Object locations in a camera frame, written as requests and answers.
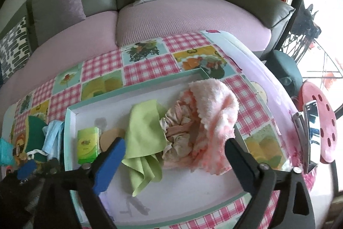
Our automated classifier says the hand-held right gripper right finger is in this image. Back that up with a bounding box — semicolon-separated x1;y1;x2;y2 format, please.
224;138;315;229

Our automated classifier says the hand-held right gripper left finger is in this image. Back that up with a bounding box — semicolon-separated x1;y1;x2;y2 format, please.
32;137;126;229

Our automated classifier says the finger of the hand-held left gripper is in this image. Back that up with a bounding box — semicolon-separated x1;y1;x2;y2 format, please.
40;157;65;174
16;159;38;181

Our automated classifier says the beige round powder puff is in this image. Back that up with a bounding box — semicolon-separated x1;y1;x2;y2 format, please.
100;128;126;153

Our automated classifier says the blue face mask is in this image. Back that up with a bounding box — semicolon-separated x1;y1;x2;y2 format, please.
43;120;65;162

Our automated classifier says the green tissue packet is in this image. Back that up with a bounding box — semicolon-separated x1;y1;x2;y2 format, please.
77;127;101;164

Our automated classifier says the green yellow sponge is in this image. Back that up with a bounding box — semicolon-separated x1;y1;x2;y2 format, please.
25;115;49;164

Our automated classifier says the light green cloth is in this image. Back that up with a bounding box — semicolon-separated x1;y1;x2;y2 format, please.
122;100;168;197

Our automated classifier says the pink fluffy towel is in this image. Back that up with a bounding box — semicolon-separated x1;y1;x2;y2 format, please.
178;79;239;175

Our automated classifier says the teal shallow cardboard box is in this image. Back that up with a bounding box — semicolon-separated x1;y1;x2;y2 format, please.
63;68;251;227

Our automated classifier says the pink beige scrunchie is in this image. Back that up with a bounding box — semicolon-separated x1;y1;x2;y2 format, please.
159;100;204;162

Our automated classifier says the teal plastic pouch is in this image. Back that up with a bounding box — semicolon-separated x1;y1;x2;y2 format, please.
0;138;15;166

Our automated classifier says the silver flat gadget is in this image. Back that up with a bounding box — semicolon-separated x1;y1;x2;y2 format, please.
292;111;306;138

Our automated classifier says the smartphone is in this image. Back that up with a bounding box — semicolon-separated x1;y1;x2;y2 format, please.
303;100;320;174

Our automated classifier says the red round stool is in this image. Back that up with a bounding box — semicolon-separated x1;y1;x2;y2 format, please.
297;80;337;164

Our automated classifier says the pink checked tablecloth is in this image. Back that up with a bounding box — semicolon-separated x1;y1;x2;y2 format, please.
0;29;322;229

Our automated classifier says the dark green chair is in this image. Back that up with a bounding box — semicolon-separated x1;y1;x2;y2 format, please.
264;50;303;97

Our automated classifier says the black white patterned pillow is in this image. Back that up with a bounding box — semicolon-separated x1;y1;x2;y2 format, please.
0;16;31;82

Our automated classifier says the purple pillow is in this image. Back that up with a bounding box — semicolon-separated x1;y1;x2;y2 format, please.
31;0;86;43

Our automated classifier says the white elastic strap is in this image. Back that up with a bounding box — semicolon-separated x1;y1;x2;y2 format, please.
27;149;49;161

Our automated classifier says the black wire rack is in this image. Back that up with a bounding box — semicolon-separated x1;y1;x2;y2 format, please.
279;2;343;79

